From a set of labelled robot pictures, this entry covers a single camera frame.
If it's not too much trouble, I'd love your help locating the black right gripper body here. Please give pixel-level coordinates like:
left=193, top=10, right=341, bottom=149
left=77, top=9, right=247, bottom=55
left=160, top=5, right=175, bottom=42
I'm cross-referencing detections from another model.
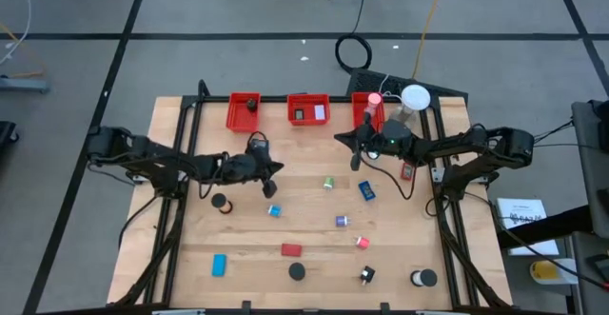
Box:
left=350, top=112, right=415, bottom=171

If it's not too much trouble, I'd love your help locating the black capped hourglass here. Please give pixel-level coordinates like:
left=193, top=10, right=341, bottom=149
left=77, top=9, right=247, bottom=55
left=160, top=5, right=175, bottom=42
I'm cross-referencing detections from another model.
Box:
left=287, top=262, right=307, bottom=282

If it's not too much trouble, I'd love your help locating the white printed box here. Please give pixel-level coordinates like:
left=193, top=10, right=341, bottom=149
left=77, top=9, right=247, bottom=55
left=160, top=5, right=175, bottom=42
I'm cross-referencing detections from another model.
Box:
left=494, top=197, right=561, bottom=257

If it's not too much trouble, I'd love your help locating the white floor cable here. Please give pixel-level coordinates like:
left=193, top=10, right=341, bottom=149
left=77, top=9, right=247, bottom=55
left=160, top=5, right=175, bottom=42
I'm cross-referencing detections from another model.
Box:
left=0, top=0, right=33, bottom=68

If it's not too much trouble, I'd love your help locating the orange sand black hourglass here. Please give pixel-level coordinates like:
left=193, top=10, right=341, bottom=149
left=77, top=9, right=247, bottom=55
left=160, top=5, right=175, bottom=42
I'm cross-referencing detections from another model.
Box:
left=210, top=192, right=234, bottom=215

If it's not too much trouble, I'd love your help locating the grey metal cabinet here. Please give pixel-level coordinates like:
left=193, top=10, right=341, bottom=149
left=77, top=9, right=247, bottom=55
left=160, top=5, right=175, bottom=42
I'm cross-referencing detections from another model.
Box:
left=570, top=98, right=609, bottom=315

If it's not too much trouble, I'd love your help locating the yellow cable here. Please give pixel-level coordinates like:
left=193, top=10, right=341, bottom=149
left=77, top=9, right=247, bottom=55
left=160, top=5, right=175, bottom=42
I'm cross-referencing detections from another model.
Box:
left=411, top=0, right=449, bottom=80

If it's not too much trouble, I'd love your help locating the pink sand hourglass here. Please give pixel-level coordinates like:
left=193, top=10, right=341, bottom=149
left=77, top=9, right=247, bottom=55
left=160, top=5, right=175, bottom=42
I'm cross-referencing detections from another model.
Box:
left=363, top=91, right=383, bottom=116

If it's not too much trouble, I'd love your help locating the silver bar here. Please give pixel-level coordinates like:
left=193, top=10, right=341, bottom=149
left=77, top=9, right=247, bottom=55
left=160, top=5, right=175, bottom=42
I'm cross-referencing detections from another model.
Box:
left=414, top=308, right=470, bottom=315
left=150, top=308, right=207, bottom=315

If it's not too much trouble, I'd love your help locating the red plastic basket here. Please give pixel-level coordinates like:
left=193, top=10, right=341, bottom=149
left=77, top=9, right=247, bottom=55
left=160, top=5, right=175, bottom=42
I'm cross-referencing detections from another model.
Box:
left=351, top=91, right=385, bottom=134
left=286, top=93, right=331, bottom=127
left=225, top=91, right=262, bottom=133

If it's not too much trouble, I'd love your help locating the blue digital timer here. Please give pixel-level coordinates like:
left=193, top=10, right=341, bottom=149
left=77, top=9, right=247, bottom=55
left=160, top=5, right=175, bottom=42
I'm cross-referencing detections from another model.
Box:
left=357, top=180, right=377, bottom=202

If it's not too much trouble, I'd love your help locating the yellow white container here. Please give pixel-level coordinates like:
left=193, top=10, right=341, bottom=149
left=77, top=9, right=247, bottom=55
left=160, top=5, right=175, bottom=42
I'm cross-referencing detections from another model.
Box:
left=529, top=257, right=580, bottom=286

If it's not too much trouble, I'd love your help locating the white sand black hourglass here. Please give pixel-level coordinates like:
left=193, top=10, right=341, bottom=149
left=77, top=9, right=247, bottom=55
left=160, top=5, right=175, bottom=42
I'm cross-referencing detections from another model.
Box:
left=410, top=268, right=439, bottom=288

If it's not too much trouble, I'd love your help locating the white bulb lamp metal base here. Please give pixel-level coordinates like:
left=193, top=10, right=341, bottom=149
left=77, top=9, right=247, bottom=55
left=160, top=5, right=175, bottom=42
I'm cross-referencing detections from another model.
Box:
left=388, top=84, right=432, bottom=128

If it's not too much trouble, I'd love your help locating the black coiled cable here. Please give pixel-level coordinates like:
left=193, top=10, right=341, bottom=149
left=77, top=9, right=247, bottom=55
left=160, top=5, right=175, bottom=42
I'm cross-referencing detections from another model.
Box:
left=334, top=0, right=374, bottom=74

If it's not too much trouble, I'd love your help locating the black chair base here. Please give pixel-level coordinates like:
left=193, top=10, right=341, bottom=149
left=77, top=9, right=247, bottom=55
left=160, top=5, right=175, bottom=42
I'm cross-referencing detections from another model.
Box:
left=0, top=120, right=21, bottom=162

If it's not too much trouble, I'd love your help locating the black power cable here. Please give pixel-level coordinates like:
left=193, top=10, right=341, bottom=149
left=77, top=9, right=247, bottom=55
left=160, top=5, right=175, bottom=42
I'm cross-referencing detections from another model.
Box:
left=468, top=118, right=577, bottom=169

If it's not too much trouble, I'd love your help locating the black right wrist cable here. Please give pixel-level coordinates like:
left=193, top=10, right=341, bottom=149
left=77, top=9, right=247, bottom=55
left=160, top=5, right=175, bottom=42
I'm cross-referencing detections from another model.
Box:
left=361, top=151, right=419, bottom=202

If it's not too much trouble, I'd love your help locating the cyan rectangular block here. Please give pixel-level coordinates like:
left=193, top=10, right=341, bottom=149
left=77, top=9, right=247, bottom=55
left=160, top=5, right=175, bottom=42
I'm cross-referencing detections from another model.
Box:
left=211, top=253, right=227, bottom=278

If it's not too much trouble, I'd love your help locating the thin white lamp cable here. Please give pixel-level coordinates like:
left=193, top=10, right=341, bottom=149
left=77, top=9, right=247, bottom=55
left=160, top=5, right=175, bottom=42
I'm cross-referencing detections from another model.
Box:
left=379, top=73, right=403, bottom=100

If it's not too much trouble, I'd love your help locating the grey furniture leg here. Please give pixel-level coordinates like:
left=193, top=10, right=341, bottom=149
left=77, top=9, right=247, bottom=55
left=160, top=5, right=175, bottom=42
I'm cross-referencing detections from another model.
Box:
left=0, top=76, right=51, bottom=94

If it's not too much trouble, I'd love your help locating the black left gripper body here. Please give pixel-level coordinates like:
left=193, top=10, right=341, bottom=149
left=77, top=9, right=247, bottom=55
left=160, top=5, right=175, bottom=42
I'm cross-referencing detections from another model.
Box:
left=246, top=138, right=279, bottom=200

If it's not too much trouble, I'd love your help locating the black beam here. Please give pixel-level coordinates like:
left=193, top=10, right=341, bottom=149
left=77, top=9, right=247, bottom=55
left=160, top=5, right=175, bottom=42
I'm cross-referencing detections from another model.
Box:
left=496, top=204, right=592, bottom=250

